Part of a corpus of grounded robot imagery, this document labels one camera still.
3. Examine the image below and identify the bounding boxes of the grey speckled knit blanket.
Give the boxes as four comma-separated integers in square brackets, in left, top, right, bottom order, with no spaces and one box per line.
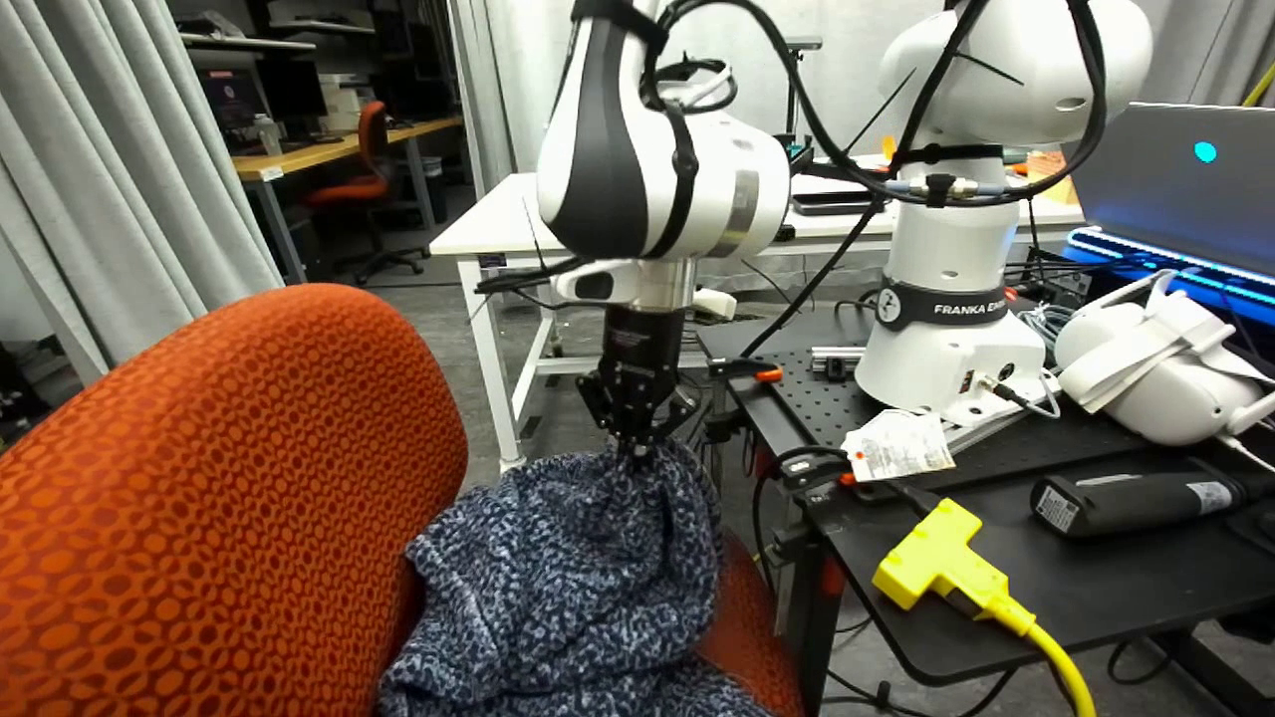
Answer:
[380,446,765,717]

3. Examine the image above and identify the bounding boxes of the white paper tag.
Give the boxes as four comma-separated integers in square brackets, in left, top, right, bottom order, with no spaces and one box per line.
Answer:
[842,409,956,484]

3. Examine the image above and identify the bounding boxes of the wooden background desk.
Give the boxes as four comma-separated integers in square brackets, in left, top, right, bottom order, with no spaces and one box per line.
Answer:
[235,114,460,283]

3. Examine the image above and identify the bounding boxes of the white power strip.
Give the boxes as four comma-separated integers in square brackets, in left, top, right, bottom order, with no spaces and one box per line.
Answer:
[938,379,1060,454]

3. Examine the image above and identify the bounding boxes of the black robot table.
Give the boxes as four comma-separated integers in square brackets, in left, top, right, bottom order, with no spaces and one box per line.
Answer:
[693,314,1275,717]

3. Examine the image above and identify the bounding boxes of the black handheld device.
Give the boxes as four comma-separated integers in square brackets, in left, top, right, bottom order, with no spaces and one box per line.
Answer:
[1032,470,1275,539]

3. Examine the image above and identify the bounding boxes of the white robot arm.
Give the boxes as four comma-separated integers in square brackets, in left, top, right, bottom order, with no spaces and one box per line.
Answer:
[534,0,1151,454]

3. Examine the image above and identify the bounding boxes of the yellow cable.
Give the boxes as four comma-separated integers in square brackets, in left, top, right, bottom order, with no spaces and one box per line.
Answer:
[1017,616,1105,717]

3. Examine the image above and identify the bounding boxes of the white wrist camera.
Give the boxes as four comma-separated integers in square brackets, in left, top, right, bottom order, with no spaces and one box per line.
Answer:
[550,260,693,310]

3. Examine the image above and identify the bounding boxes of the white table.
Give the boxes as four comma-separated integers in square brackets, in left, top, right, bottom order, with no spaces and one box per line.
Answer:
[429,176,851,468]

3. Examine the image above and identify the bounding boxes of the grey curtain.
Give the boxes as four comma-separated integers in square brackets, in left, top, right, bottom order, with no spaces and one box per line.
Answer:
[0,0,282,383]

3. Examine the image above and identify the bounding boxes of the white VR headset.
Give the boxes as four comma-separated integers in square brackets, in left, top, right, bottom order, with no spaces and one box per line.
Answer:
[1051,271,1275,446]

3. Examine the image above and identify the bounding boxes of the open laptop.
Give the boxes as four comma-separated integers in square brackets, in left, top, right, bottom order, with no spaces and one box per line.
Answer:
[1064,105,1275,328]

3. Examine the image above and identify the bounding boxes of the yellow power plug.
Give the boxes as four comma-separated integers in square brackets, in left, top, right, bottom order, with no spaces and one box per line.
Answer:
[873,499,1037,636]

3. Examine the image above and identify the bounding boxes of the background orange chair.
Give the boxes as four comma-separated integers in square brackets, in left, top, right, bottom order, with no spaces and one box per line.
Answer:
[303,100,418,283]

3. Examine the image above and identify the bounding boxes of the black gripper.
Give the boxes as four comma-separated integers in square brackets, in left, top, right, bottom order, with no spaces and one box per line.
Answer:
[578,307,693,462]

